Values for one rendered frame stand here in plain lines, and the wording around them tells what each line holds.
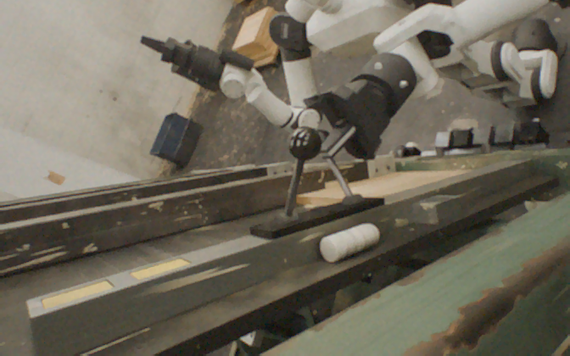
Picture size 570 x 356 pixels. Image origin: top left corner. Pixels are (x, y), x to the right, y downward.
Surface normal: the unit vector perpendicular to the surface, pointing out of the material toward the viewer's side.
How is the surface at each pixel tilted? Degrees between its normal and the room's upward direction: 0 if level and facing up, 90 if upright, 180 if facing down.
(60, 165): 90
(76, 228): 90
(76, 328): 90
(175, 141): 90
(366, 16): 68
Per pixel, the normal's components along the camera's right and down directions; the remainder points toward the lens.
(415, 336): -0.13, -0.99
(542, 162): -0.78, 0.13
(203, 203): 0.61, -0.04
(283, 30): -0.46, 0.45
